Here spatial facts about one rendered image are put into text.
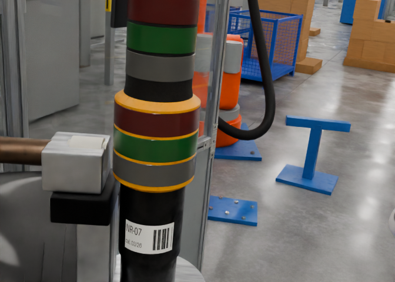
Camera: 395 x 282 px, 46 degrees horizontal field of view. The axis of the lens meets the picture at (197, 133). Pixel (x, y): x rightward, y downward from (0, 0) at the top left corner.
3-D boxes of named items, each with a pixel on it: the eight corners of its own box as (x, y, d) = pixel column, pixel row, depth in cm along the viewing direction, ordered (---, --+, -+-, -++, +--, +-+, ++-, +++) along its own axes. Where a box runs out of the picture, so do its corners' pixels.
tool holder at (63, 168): (34, 341, 24) (26, 168, 21) (66, 259, 31) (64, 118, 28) (207, 349, 25) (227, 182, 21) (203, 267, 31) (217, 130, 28)
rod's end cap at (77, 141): (63, 143, 23) (103, 146, 23) (72, 129, 25) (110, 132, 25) (63, 180, 24) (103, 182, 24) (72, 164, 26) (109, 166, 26)
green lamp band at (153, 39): (121, 51, 21) (122, 23, 21) (130, 39, 24) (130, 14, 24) (196, 57, 21) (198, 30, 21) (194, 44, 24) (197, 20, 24)
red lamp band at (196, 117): (107, 134, 22) (107, 109, 21) (119, 107, 26) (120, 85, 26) (200, 141, 22) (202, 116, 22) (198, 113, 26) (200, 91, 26)
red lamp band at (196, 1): (122, 22, 21) (123, -7, 20) (131, 13, 24) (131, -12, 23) (198, 28, 21) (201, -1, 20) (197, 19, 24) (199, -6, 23)
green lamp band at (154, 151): (106, 160, 22) (107, 136, 22) (119, 128, 26) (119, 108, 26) (197, 166, 23) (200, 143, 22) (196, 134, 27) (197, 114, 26)
